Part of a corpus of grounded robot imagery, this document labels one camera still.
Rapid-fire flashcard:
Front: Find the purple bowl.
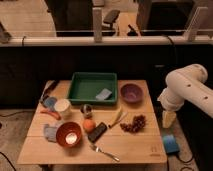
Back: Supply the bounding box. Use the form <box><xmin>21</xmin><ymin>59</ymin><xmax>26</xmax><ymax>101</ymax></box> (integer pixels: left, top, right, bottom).
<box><xmin>120</xmin><ymin>83</ymin><xmax>143</xmax><ymax>103</ymax></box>

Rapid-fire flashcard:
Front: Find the grey blue folded cloth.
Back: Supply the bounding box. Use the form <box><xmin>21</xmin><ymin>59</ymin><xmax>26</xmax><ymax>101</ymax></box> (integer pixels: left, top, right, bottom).
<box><xmin>43</xmin><ymin>122</ymin><xmax>62</xmax><ymax>142</ymax></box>

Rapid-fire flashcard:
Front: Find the yellow banana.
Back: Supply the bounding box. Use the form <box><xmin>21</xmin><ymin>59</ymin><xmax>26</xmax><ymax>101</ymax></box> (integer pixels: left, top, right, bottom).
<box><xmin>108</xmin><ymin>108</ymin><xmax>127</xmax><ymax>128</ymax></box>

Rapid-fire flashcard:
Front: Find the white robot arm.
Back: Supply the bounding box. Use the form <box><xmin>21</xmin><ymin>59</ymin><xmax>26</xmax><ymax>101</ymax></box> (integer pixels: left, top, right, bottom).
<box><xmin>158</xmin><ymin>64</ymin><xmax>213</xmax><ymax>128</ymax></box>

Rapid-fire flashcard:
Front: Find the orange fruit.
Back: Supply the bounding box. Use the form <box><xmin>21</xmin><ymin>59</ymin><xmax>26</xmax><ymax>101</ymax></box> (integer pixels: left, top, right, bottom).
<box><xmin>82</xmin><ymin>119</ymin><xmax>96</xmax><ymax>133</ymax></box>

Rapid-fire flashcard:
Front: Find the green plastic tray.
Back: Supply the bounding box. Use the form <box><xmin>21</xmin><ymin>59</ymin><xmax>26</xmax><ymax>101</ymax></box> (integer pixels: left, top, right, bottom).
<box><xmin>67</xmin><ymin>72</ymin><xmax>118</xmax><ymax>105</ymax></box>

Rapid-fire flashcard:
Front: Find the dark red grape bunch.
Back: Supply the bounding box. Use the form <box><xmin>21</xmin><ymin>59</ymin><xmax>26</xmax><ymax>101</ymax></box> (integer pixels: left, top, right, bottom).
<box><xmin>120</xmin><ymin>115</ymin><xmax>146</xmax><ymax>133</ymax></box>

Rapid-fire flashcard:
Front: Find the black office chair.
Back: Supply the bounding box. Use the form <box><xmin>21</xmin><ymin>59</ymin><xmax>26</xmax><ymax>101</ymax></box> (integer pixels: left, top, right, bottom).
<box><xmin>102</xmin><ymin>10</ymin><xmax>120</xmax><ymax>36</ymax></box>

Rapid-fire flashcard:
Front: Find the small blue plate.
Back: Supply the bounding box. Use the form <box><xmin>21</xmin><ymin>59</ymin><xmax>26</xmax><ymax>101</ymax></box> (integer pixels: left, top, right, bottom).
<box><xmin>43</xmin><ymin>97</ymin><xmax>57</xmax><ymax>108</ymax></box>

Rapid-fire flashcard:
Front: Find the small dark round jar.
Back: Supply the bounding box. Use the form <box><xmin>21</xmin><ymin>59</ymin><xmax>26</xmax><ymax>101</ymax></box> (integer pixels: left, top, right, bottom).
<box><xmin>80</xmin><ymin>104</ymin><xmax>92</xmax><ymax>118</ymax></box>

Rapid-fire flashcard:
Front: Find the orange red bowl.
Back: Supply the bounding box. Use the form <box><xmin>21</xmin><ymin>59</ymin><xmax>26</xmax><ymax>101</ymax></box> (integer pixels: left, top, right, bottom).
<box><xmin>56</xmin><ymin>122</ymin><xmax>82</xmax><ymax>147</ymax></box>

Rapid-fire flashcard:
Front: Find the white paper cup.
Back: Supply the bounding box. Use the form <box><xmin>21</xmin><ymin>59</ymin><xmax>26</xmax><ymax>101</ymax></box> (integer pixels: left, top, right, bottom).
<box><xmin>54</xmin><ymin>99</ymin><xmax>71</xmax><ymax>119</ymax></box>

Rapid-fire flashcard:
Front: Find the wooden slatted table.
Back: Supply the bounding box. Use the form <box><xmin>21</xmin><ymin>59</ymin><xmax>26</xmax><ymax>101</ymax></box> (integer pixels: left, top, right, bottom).
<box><xmin>16</xmin><ymin>79</ymin><xmax>168</xmax><ymax>166</ymax></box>

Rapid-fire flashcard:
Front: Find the grey blue sponge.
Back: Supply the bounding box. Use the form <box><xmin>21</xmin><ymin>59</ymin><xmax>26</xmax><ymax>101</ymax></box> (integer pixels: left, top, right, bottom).
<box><xmin>96</xmin><ymin>88</ymin><xmax>112</xmax><ymax>100</ymax></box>

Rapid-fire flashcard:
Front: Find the orange carrot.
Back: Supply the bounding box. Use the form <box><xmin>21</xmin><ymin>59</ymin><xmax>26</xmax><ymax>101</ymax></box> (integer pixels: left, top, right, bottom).
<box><xmin>40</xmin><ymin>109</ymin><xmax>61</xmax><ymax>120</ymax></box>

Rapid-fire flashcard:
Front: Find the black rectangular remote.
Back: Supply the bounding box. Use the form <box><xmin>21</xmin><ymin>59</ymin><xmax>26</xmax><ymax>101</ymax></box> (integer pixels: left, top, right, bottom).
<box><xmin>88</xmin><ymin>122</ymin><xmax>107</xmax><ymax>143</ymax></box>

